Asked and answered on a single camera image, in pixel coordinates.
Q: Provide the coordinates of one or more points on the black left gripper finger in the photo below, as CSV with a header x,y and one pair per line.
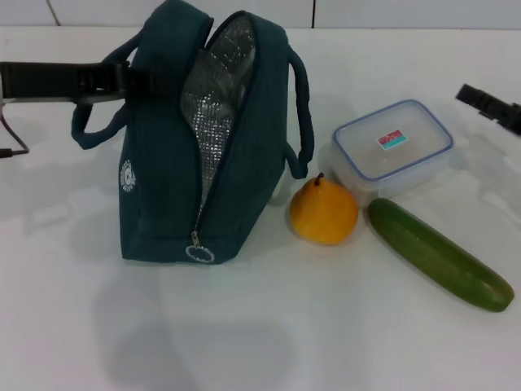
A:
x,y
150,85

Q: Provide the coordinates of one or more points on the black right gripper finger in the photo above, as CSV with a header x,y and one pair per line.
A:
x,y
496,108

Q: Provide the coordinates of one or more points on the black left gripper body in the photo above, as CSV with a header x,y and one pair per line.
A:
x,y
49,79

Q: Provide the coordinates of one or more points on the dark teal insulated lunch bag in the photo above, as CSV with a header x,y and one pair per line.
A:
x,y
163,183

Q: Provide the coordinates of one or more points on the clear blue-rimmed plastic food box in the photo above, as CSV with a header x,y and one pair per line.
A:
x,y
390,142

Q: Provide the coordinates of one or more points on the green cucumber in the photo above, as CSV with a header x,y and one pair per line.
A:
x,y
439,252

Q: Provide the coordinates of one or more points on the orange yellow pear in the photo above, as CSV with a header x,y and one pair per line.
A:
x,y
323,216

